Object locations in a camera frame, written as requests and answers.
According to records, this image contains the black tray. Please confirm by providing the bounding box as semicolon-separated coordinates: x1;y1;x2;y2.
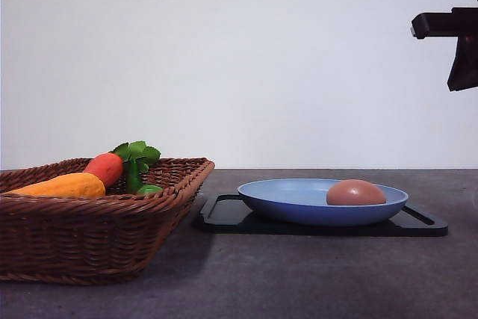
199;194;449;236

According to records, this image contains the green toy leafy vegetable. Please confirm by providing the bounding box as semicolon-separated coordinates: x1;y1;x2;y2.
111;140;163;195

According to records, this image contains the brown wicker basket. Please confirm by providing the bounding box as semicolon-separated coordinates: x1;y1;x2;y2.
0;154;215;285

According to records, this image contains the blue plate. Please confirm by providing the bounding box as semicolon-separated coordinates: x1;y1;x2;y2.
238;179;408;226

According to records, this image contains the brown egg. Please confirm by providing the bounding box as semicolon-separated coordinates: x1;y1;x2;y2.
326;179;386;205

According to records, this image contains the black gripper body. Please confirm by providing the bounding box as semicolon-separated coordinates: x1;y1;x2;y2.
410;7;478;39

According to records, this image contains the yellow toy vegetable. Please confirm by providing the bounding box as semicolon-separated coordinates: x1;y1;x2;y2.
4;173;105;196

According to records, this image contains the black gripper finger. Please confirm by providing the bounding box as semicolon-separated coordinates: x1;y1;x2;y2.
447;35;478;91

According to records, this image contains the orange toy carrot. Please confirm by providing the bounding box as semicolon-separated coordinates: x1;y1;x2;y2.
84;152;124;188

